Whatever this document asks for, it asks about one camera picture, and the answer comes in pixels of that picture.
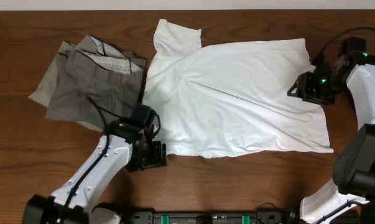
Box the white t-shirt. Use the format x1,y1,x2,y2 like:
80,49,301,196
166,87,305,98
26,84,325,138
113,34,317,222
143,19,332,158

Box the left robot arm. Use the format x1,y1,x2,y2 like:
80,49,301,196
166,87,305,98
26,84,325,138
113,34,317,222
22,104,167,223

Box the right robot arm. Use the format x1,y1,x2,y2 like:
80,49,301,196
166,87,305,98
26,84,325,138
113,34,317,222
285,37,375,223

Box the grey folded shorts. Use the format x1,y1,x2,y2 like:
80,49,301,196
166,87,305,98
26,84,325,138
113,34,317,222
45,35,146,131

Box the beige folded garment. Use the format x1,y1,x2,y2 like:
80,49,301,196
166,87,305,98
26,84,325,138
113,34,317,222
28,41,102,132

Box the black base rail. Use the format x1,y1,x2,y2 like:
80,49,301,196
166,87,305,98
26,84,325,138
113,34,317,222
121,208,299,224

